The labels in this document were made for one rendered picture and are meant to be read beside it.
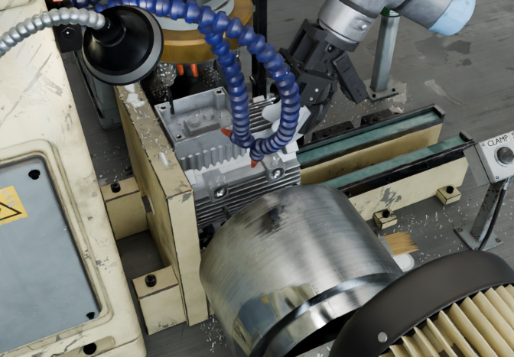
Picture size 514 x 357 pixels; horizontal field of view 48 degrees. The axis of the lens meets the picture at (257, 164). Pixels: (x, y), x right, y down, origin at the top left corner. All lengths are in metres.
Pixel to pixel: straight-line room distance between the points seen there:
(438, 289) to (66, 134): 0.40
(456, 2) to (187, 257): 0.54
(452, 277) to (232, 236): 0.37
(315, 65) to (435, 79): 0.80
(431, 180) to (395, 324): 0.83
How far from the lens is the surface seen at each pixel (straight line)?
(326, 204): 0.77
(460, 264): 0.47
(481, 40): 1.83
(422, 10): 0.86
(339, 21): 0.83
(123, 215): 1.16
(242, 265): 0.73
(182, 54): 0.75
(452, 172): 1.28
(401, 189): 1.21
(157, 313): 1.03
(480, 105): 1.58
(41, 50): 0.59
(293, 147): 0.95
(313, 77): 0.84
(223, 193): 0.92
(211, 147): 0.91
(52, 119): 0.63
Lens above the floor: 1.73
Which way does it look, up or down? 45 degrees down
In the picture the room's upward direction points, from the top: 1 degrees counter-clockwise
